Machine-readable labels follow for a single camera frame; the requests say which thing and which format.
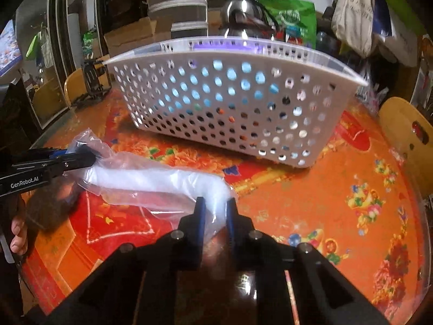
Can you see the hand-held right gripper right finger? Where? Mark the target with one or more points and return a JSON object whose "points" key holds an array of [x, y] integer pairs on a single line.
{"points": [[231, 216]]}

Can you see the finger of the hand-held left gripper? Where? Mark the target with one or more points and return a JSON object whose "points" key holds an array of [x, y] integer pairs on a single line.
{"points": [[67, 164], [62, 153]]}

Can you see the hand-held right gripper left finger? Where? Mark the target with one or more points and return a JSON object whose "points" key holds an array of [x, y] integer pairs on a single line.
{"points": [[201, 216]]}

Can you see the clear plastic bag white filling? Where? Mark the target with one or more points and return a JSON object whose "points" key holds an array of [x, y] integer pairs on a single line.
{"points": [[152, 186]]}

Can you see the white perforated plastic basket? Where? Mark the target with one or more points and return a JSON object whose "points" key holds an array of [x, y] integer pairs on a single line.
{"points": [[236, 132]]}

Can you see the person's left hand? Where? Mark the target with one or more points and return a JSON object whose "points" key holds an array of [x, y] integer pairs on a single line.
{"points": [[18, 240]]}

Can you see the orange floral tablecloth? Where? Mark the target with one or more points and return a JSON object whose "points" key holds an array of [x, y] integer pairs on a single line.
{"points": [[304, 193]]}

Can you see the black metal rack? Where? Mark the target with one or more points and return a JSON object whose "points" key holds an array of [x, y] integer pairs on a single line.
{"points": [[93, 81]]}

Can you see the green hanging cloth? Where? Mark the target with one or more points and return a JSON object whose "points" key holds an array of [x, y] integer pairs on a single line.
{"points": [[33, 45]]}

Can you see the television screen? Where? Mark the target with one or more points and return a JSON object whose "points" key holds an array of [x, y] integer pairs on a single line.
{"points": [[8, 50]]}

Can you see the open cardboard box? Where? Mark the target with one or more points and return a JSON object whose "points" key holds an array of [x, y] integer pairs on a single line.
{"points": [[128, 37]]}

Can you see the stacked plastic drawer tower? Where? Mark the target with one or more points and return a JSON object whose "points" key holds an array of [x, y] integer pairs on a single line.
{"points": [[176, 6]]}

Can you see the stainless steel kettle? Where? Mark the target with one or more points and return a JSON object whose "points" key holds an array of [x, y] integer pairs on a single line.
{"points": [[247, 8], [242, 31]]}

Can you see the black bag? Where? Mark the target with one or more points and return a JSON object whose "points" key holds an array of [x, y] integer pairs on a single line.
{"points": [[328, 42]]}

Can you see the green printed bag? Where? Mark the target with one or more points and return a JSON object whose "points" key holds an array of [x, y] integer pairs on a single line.
{"points": [[291, 17]]}

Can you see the beige canvas tote bag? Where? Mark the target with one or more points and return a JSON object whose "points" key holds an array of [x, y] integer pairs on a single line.
{"points": [[351, 13]]}

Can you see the blue hanging bag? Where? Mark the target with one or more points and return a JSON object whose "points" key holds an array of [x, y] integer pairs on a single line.
{"points": [[382, 13]]}

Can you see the bright green hanging bag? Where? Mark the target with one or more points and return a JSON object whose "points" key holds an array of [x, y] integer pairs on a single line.
{"points": [[404, 6]]}

